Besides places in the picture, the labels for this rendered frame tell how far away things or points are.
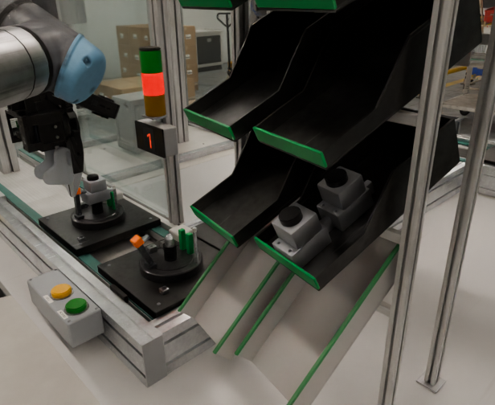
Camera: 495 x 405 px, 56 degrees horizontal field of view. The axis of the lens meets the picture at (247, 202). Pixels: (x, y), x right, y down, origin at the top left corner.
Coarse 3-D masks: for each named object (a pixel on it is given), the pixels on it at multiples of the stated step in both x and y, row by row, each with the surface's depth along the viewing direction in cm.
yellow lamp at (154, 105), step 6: (144, 96) 109; (150, 96) 108; (156, 96) 108; (162, 96) 109; (144, 102) 110; (150, 102) 108; (156, 102) 108; (162, 102) 109; (150, 108) 109; (156, 108) 109; (162, 108) 110; (150, 114) 110; (156, 114) 110; (162, 114) 110
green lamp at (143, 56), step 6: (144, 54) 104; (150, 54) 104; (156, 54) 104; (144, 60) 105; (150, 60) 104; (156, 60) 105; (144, 66) 105; (150, 66) 105; (156, 66) 105; (144, 72) 106; (150, 72) 106; (156, 72) 106
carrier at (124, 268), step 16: (160, 240) 115; (176, 240) 114; (192, 240) 104; (128, 256) 108; (160, 256) 104; (176, 256) 102; (192, 256) 104; (208, 256) 107; (112, 272) 102; (128, 272) 102; (144, 272) 99; (160, 272) 98; (176, 272) 98; (192, 272) 99; (128, 288) 96; (144, 288) 96; (176, 288) 96; (144, 304) 92; (160, 304) 91; (176, 304) 92
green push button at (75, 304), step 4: (72, 300) 92; (76, 300) 92; (80, 300) 92; (84, 300) 92; (68, 304) 91; (72, 304) 91; (76, 304) 91; (80, 304) 91; (84, 304) 92; (68, 308) 90; (72, 308) 90; (76, 308) 90; (80, 308) 90; (84, 308) 91; (68, 312) 90; (72, 312) 90; (76, 312) 90
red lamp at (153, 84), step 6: (144, 78) 107; (150, 78) 106; (156, 78) 106; (162, 78) 108; (144, 84) 107; (150, 84) 107; (156, 84) 107; (162, 84) 108; (144, 90) 108; (150, 90) 107; (156, 90) 107; (162, 90) 109
